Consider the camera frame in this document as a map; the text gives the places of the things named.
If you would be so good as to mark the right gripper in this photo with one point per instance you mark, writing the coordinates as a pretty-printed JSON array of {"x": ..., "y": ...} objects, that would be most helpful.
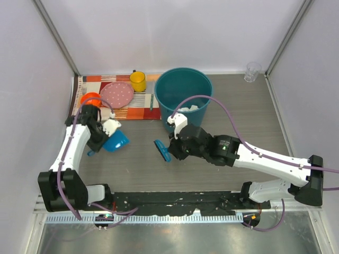
[{"x": 174, "y": 148}]

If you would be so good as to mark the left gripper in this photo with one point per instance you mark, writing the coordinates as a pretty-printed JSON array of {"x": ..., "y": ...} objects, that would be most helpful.
[{"x": 96, "y": 147}]

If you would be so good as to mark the blue dustpan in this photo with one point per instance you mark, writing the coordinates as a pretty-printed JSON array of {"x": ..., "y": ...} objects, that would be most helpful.
[{"x": 115, "y": 142}]

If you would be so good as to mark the blue hand brush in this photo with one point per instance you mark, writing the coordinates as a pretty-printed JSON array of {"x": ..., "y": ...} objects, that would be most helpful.
[{"x": 162, "y": 150}]

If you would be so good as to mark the teal plastic bin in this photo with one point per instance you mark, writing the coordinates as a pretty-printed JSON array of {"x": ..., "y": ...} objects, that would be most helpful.
[{"x": 178, "y": 84}]

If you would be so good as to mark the large paper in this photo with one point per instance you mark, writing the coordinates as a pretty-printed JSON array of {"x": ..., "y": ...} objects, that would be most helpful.
[{"x": 188, "y": 109}]

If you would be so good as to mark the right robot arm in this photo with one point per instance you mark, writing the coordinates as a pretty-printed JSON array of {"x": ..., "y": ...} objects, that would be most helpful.
[{"x": 301, "y": 179}]

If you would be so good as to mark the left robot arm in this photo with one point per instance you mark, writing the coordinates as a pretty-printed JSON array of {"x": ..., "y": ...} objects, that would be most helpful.
[{"x": 61, "y": 186}]

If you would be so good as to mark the orange bowl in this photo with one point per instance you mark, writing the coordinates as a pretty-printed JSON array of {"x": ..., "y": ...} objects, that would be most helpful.
[{"x": 91, "y": 98}]

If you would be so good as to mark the colourful striped placemat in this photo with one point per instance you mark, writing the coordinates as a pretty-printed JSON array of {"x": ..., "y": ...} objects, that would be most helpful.
[{"x": 137, "y": 109}]

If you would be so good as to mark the pink dotted plate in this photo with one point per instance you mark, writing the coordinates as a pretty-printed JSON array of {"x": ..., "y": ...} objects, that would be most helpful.
[{"x": 117, "y": 94}]

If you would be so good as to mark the fork on placemat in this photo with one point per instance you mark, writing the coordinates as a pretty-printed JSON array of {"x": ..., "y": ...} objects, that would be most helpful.
[{"x": 83, "y": 88}]

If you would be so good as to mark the table knife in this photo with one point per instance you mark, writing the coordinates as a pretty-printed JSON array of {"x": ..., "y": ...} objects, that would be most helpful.
[{"x": 152, "y": 95}]

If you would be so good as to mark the yellow cup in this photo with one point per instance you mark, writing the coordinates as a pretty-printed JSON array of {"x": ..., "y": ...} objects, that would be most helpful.
[{"x": 138, "y": 81}]

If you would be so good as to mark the clear glass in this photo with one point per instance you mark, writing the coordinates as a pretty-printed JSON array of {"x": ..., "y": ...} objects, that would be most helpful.
[{"x": 252, "y": 71}]

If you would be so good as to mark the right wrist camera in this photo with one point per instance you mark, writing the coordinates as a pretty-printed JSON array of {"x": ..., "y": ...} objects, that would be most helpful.
[{"x": 178, "y": 121}]

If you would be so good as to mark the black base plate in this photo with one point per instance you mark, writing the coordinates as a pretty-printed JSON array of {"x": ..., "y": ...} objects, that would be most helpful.
[{"x": 178, "y": 203}]

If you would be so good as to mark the white cable duct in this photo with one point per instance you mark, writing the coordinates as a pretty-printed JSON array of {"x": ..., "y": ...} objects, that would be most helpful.
[{"x": 97, "y": 218}]

